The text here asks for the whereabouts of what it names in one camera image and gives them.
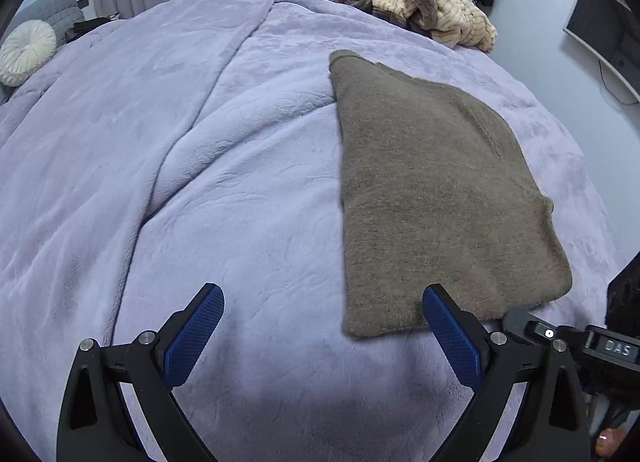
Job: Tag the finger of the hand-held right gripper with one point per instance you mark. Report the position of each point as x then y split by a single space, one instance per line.
530 324

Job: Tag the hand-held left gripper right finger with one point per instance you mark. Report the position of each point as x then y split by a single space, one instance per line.
452 337

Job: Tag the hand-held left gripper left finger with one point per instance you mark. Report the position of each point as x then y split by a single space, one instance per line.
195 332

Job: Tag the brown knit sweater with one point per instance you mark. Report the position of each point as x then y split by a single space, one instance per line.
430 192

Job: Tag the person's right hand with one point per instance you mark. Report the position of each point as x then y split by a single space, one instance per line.
607 442

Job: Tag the lavender plush blanket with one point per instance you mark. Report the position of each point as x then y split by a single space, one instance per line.
150 167

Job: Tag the curved computer monitor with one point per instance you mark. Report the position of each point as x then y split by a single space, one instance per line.
597 24

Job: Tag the beige striped fuzzy garment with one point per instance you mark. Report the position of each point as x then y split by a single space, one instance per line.
455 17

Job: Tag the black object on bed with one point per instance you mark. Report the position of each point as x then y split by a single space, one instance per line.
87 27

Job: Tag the round white pleated pillow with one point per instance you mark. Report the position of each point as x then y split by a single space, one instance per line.
27 49

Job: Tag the grey quilted headboard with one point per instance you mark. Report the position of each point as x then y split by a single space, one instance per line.
62 2

